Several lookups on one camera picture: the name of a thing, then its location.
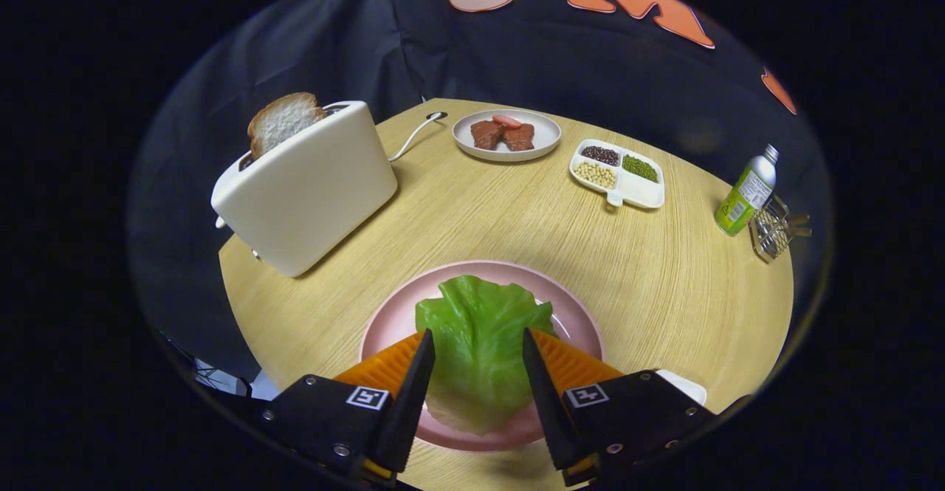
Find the pile of yellow soybeans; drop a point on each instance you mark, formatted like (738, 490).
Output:
(595, 175)

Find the pile of black beans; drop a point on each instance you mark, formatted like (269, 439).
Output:
(600, 155)

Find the pile of green beans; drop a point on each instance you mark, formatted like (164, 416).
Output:
(640, 168)

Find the green lettuce leaf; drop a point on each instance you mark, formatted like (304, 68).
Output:
(480, 328)

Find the white divided dish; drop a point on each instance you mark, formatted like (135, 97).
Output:
(642, 192)

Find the black backdrop cloth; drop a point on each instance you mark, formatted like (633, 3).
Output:
(517, 55)

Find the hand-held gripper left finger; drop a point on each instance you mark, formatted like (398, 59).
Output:
(406, 410)

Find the pink round plate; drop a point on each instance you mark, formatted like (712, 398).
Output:
(391, 321)

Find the white square plate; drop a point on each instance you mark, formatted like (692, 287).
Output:
(683, 386)

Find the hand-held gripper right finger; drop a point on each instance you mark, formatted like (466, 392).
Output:
(550, 410)

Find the cream toaster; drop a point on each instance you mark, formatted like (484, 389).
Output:
(310, 196)

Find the silver bottle green label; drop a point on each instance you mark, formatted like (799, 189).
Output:
(744, 196)

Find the red sausage slice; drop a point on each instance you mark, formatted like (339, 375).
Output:
(507, 121)

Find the round beige plate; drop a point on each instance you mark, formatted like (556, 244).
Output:
(543, 133)

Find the toasted bread slice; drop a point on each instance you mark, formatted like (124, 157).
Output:
(284, 118)

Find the brown meat piece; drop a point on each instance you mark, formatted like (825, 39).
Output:
(487, 135)
(519, 138)

